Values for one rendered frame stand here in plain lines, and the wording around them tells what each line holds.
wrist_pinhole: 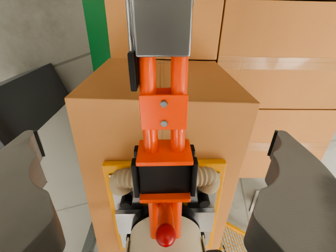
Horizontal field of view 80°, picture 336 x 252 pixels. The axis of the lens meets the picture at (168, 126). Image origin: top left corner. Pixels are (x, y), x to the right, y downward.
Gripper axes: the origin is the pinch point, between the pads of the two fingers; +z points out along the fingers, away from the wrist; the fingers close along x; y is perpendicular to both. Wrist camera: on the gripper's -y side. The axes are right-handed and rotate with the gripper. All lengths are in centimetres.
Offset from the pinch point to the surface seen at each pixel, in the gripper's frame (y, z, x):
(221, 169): 26.2, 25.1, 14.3
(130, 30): -4.0, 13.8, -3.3
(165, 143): 12.4, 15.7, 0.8
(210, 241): 55, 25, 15
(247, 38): 2, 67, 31
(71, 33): 6, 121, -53
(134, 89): 2.2, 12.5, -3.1
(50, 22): 0, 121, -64
